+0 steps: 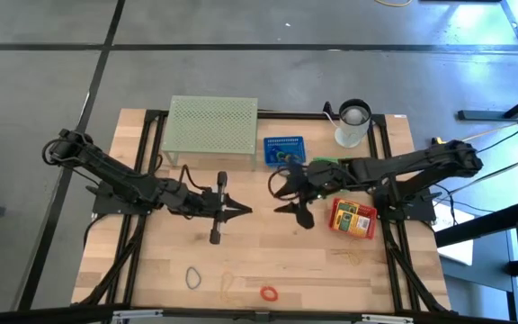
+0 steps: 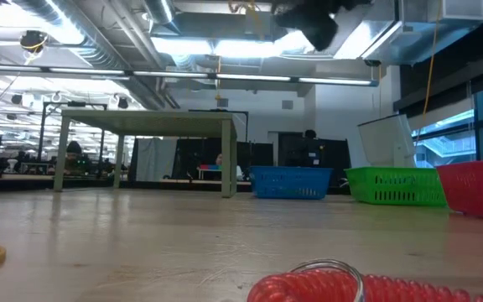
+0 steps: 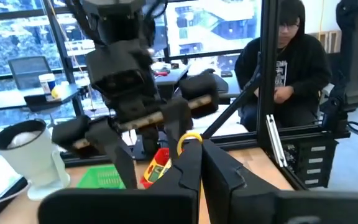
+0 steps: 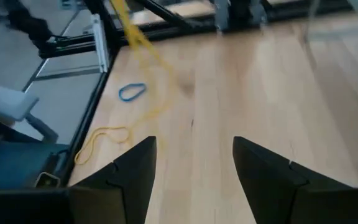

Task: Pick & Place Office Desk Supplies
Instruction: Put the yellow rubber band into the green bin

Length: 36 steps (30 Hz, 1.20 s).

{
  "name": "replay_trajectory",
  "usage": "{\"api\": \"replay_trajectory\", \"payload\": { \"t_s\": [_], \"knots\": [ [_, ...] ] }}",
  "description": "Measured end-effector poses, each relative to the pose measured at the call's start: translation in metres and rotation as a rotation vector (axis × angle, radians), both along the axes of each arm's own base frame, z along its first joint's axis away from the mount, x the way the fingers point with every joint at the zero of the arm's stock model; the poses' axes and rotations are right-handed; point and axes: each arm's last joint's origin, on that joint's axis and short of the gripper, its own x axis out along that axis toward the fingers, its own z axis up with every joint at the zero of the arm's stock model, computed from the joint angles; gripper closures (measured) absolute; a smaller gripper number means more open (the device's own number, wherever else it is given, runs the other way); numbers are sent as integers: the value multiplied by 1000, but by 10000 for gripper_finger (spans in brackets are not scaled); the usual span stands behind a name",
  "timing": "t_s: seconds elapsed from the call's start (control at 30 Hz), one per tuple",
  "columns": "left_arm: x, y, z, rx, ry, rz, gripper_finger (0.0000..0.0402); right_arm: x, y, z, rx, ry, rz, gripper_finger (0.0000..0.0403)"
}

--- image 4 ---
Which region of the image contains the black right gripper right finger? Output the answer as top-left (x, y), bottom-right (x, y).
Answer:
top-left (232, 136), bottom-right (358, 224)

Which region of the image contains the yellow rubber band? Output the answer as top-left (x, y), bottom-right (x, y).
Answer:
top-left (74, 125), bottom-right (134, 166)
top-left (109, 0), bottom-right (181, 128)

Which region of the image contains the blue rubber band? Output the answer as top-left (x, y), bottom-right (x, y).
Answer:
top-left (118, 82), bottom-right (147, 103)

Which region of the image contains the light gray chair armrest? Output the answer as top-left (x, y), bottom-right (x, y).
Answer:
top-left (0, 85), bottom-right (40, 122)

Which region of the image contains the silver frame bracket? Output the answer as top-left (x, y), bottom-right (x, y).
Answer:
top-left (90, 14), bottom-right (111, 74)

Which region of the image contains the black aluminium table frame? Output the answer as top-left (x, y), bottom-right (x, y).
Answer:
top-left (20, 0), bottom-right (354, 187)

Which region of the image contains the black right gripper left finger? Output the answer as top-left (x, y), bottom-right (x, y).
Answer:
top-left (0, 136), bottom-right (157, 224)

